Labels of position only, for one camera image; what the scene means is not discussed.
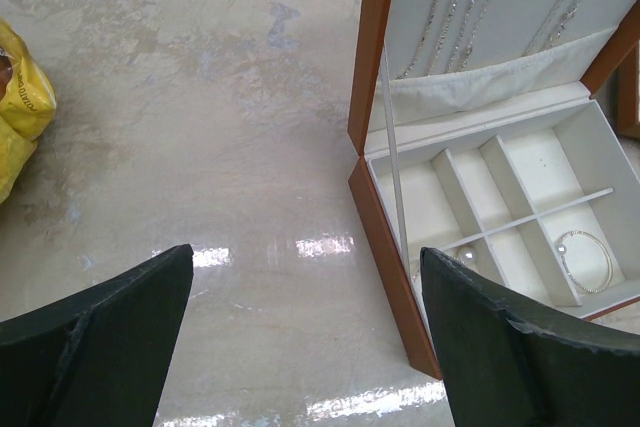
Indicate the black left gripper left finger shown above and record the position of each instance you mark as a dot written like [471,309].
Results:
[99,357]

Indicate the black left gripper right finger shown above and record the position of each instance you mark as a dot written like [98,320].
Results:
[508,360]

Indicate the brown jewelry box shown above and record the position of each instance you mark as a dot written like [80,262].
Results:
[478,134]

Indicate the brown ring earring tray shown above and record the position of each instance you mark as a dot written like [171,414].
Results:
[627,112]

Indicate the yellow potato chips bag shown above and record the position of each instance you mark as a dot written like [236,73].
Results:
[28,105]

